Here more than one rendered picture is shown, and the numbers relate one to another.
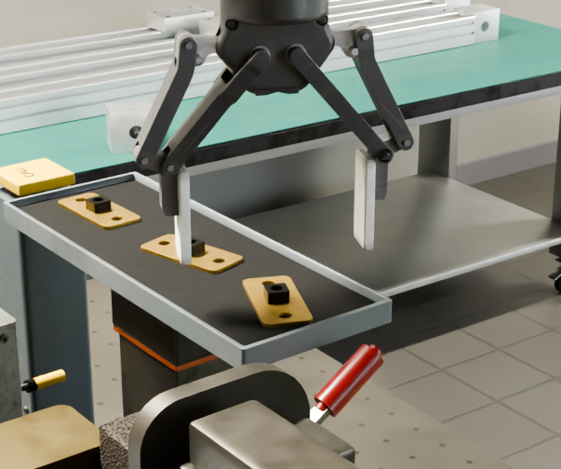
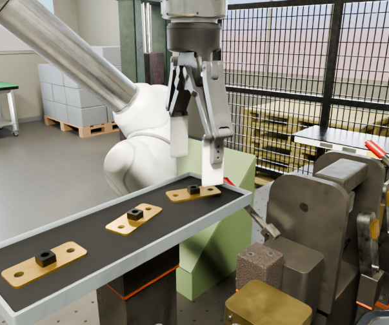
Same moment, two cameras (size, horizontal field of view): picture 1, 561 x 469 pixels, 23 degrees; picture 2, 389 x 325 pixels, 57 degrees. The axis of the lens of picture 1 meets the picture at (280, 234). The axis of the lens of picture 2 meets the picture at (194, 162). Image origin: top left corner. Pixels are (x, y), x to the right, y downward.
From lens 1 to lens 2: 1.16 m
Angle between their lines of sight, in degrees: 92
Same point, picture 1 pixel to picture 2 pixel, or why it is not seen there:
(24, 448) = (279, 308)
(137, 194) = (9, 253)
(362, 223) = (184, 146)
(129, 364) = (136, 307)
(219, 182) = not seen: outside the picture
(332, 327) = not seen: hidden behind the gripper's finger
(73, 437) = (259, 291)
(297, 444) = (338, 166)
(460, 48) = not seen: outside the picture
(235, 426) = (339, 173)
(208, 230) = (95, 218)
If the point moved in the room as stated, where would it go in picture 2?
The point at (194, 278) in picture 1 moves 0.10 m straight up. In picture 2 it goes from (169, 214) to (168, 146)
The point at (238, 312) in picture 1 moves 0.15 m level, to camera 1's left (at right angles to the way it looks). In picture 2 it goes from (207, 200) to (234, 256)
